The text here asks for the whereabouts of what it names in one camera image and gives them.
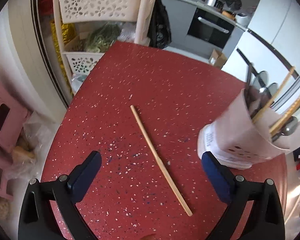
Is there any plain bamboo chopstick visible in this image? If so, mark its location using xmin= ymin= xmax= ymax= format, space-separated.
xmin=130 ymin=105 xmax=193 ymax=217

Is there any long bamboo chopstick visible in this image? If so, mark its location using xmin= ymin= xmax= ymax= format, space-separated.
xmin=251 ymin=66 xmax=295 ymax=124

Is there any orange patterned chopstick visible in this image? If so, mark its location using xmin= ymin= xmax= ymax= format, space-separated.
xmin=269 ymin=96 xmax=300 ymax=137

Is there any dark brown spoon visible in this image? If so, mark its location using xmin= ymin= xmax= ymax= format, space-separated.
xmin=244 ymin=62 xmax=253 ymax=107

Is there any white utensil holder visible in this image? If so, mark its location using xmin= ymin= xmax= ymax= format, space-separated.
xmin=197 ymin=90 xmax=290 ymax=170

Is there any pink plastic stool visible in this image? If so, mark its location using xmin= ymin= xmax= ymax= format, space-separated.
xmin=0 ymin=83 xmax=31 ymax=153

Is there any cardboard box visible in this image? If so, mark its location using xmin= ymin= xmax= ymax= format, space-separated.
xmin=209 ymin=49 xmax=228 ymax=70

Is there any white refrigerator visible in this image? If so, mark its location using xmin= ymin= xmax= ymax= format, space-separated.
xmin=222 ymin=0 xmax=300 ymax=112

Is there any black built-in oven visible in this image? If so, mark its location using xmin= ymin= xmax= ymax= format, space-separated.
xmin=187 ymin=8 xmax=235 ymax=49

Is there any beige plastic storage cart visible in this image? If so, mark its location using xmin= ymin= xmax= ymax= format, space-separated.
xmin=52 ymin=0 xmax=163 ymax=86

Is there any black hanging bag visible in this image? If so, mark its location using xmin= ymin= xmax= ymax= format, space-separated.
xmin=147 ymin=0 xmax=172 ymax=49

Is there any silver rice cooker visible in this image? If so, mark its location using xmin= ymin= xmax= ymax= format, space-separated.
xmin=205 ymin=0 xmax=224 ymax=10

